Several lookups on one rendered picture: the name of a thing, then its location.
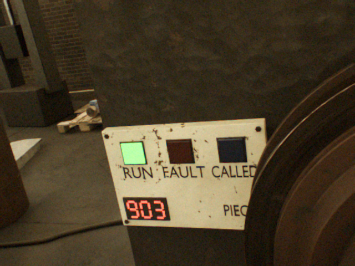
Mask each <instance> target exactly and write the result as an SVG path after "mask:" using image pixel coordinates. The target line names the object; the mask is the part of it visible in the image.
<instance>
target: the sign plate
mask: <svg viewBox="0 0 355 266"><path fill-rule="evenodd" d="M102 134H103V139H104V143H105V149H106V154H107V157H108V161H109V165H110V170H111V174H112V177H113V181H114V186H115V190H116V195H117V198H118V204H119V208H120V213H121V217H122V220H123V224H124V225H135V226H164V227H193V228H222V229H242V230H243V229H244V223H245V217H246V211H247V206H248V203H249V200H250V195H251V188H252V180H253V177H254V174H255V170H256V167H257V164H258V161H259V159H260V157H261V155H262V153H263V150H264V148H265V146H266V145H267V130H266V119H247V120H228V121H210V122H192V123H173V124H155V125H137V126H119V127H106V128H105V129H104V130H103V131H102ZM226 139H243V142H244V152H245V161H237V162H221V158H220V150H219V142H218V140H226ZM168 141H190V145H191V155H192V162H188V163H171V161H170V155H169V149H168V143H167V142H168ZM138 142H141V143H142V146H143V154H144V159H145V163H140V164H125V163H124V156H123V152H122V149H121V144H124V143H138ZM128 201H134V202H135V203H137V206H138V209H136V211H138V214H139V217H138V218H132V216H137V212H136V211H131V210H130V208H136V207H135V203H129V207H130V208H128V207H127V204H126V203H128ZM141 201H147V202H148V203H150V208H151V209H149V208H148V203H141ZM154 201H160V203H154ZM139 203H141V205H142V209H140V205H139ZM161 203H163V207H164V209H162V211H164V212H165V217H164V218H157V216H158V217H163V212H162V211H156V209H161ZM141 211H143V214H144V217H151V218H144V217H142V215H141ZM149 211H151V213H152V216H150V213H149Z"/></svg>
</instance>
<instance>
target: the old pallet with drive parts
mask: <svg viewBox="0 0 355 266"><path fill-rule="evenodd" d="M89 106H90V104H86V105H84V106H83V107H82V108H80V109H79V110H77V111H76V112H74V113H77V114H78V115H77V116H78V117H77V118H75V119H74V120H72V121H66V122H60V123H59V124H57V126H58V130H59V133H66V132H67V131H69V130H70V129H71V128H73V127H74V126H76V125H79V126H80V129H81V131H80V132H82V131H91V130H92V129H94V128H95V127H96V126H98V125H99V124H100V123H102V119H101V116H100V113H98V114H97V115H95V116H94V117H89V116H88V115H87V113H86V109H87V108H88V107H89Z"/></svg>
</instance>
